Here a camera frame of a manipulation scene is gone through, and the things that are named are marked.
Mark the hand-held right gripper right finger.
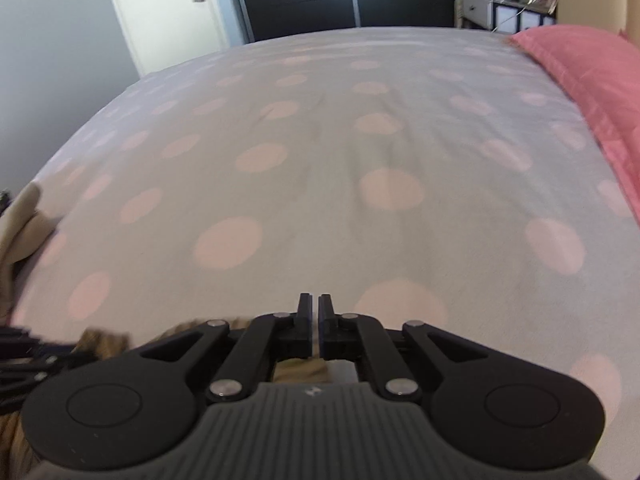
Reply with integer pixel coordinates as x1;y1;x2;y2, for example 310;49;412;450
318;294;493;402

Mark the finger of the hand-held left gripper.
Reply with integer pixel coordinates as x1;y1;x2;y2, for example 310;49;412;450
0;326;98;413

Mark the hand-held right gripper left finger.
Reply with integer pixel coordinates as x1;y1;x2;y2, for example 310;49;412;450
132;294;313;402

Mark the beige striped shirt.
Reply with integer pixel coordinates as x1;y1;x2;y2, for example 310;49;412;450
0;317;361;480

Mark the beige folded garment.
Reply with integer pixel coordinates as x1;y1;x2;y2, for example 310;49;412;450
0;182;57;322

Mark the polka dot bed sheet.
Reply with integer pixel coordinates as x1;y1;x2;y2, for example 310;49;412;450
10;25;640;480

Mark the white room door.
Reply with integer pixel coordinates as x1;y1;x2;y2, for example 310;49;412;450
102;0;232;78

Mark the white nightstand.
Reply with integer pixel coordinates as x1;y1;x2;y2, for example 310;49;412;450
454;0;558;32

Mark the pink pillow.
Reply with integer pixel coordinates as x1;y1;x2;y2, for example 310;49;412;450
507;24;640;221

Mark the white charging cable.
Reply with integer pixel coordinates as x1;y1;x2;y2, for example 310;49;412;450
494;4;532;32

